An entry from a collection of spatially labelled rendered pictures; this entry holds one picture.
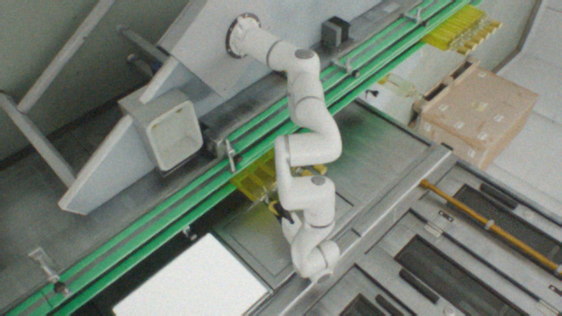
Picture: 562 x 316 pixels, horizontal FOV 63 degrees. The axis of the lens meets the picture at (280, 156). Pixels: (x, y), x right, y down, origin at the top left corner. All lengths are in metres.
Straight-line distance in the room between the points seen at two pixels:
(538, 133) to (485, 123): 1.37
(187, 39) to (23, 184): 1.06
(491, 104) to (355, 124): 3.81
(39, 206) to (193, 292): 0.77
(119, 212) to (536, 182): 5.25
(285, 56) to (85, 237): 0.85
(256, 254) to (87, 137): 1.00
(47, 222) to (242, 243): 0.77
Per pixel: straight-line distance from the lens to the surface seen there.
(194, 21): 1.39
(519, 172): 6.18
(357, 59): 1.91
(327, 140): 1.15
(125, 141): 1.54
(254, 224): 1.69
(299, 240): 1.27
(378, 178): 1.86
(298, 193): 1.15
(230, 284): 1.58
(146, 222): 1.57
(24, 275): 1.61
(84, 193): 1.59
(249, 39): 1.47
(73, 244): 1.59
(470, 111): 5.59
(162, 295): 1.61
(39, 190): 2.10
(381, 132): 2.03
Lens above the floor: 1.85
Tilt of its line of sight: 30 degrees down
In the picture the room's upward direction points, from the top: 127 degrees clockwise
